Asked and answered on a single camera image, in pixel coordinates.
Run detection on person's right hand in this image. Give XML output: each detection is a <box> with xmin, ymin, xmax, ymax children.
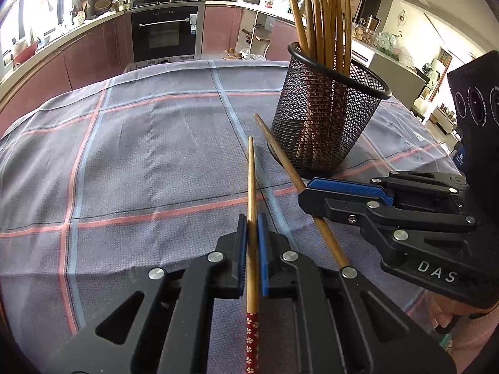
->
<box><xmin>429</xmin><ymin>294</ymin><xmax>467</xmax><ymax>330</ymax></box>

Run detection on bunch of wooden chopsticks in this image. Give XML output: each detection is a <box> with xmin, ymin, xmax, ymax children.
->
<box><xmin>280</xmin><ymin>0</ymin><xmax>353</xmax><ymax>164</ymax></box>

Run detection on pink lower kitchen cabinets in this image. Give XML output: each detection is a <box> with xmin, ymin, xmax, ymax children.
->
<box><xmin>0</xmin><ymin>13</ymin><xmax>132</xmax><ymax>125</ymax></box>

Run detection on pink garment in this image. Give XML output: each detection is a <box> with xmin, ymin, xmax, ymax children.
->
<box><xmin>446</xmin><ymin>308</ymin><xmax>499</xmax><ymax>374</ymax></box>

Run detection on red-patterned wooden chopstick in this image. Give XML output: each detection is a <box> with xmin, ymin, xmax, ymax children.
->
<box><xmin>245</xmin><ymin>136</ymin><xmax>261</xmax><ymax>374</ymax></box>
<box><xmin>253</xmin><ymin>113</ymin><xmax>351</xmax><ymax>269</ymax></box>

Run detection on white sideboard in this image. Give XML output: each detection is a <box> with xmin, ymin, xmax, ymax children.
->
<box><xmin>351</xmin><ymin>41</ymin><xmax>428</xmax><ymax>99</ymax></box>

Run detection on grey plaid tablecloth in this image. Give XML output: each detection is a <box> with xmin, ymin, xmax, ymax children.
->
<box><xmin>0</xmin><ymin>59</ymin><xmax>464</xmax><ymax>374</ymax></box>

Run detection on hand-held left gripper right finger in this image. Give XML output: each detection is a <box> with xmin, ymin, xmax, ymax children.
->
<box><xmin>257</xmin><ymin>212</ymin><xmax>457</xmax><ymax>374</ymax></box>

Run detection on black mesh utensil holder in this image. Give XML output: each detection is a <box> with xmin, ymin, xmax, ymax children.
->
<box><xmin>270</xmin><ymin>41</ymin><xmax>392</xmax><ymax>179</ymax></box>

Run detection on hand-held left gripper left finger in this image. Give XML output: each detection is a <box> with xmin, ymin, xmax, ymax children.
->
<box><xmin>45</xmin><ymin>213</ymin><xmax>250</xmax><ymax>374</ymax></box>

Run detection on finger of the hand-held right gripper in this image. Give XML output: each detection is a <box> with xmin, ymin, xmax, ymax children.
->
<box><xmin>306</xmin><ymin>170</ymin><xmax>470</xmax><ymax>208</ymax></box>
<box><xmin>298</xmin><ymin>189</ymin><xmax>477</xmax><ymax>266</ymax></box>

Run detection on black built-in oven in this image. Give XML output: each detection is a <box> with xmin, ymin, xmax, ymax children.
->
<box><xmin>130</xmin><ymin>4</ymin><xmax>205</xmax><ymax>63</ymax></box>

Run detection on pink cabinet door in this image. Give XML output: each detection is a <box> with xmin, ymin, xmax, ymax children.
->
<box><xmin>205</xmin><ymin>5</ymin><xmax>242</xmax><ymax>54</ymax></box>

